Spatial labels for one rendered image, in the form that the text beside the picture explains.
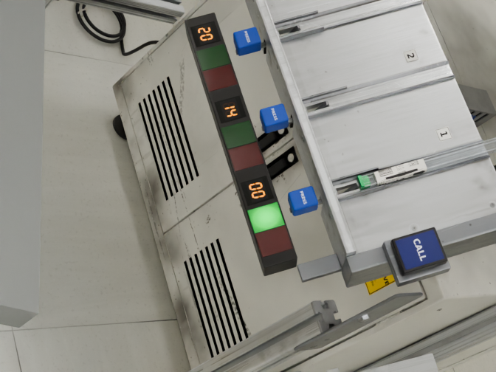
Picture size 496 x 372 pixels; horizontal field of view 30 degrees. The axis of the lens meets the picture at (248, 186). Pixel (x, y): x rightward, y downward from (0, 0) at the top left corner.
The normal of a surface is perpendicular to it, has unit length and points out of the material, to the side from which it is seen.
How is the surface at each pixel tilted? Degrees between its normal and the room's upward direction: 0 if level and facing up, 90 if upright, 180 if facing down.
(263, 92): 90
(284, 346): 90
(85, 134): 0
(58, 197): 0
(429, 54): 42
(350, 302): 90
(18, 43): 0
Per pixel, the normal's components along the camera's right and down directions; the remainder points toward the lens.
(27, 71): 0.64, -0.46
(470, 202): -0.01, -0.37
